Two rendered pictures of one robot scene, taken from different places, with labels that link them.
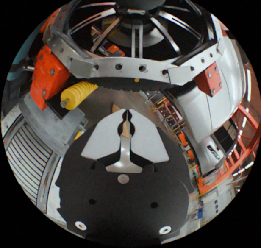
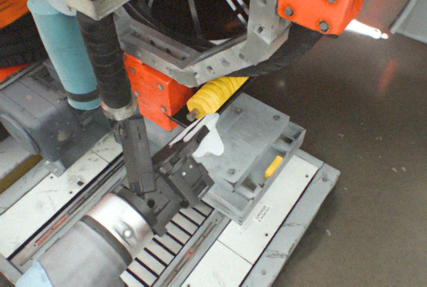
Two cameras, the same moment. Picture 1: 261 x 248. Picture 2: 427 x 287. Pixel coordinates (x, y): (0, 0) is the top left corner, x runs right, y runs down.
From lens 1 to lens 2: 0.58 m
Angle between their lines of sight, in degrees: 57
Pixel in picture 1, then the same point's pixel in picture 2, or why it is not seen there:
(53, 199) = not seen: outside the picture
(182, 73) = (254, 46)
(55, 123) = not seen: hidden behind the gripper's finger
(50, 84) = (166, 99)
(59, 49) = (151, 61)
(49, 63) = (150, 78)
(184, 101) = (412, 28)
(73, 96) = (199, 105)
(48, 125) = not seen: hidden behind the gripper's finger
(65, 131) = (234, 160)
